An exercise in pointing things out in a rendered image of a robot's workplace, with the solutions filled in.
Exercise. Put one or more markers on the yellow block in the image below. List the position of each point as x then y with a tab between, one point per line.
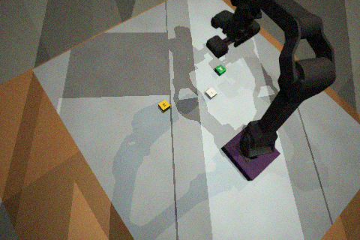
164	105

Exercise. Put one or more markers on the small beige block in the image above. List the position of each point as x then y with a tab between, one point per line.
211	93

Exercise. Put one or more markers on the green block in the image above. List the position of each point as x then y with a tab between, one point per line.
220	70

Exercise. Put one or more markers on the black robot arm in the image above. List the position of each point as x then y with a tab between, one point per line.
298	80

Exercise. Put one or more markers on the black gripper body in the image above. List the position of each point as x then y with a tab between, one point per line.
235	33

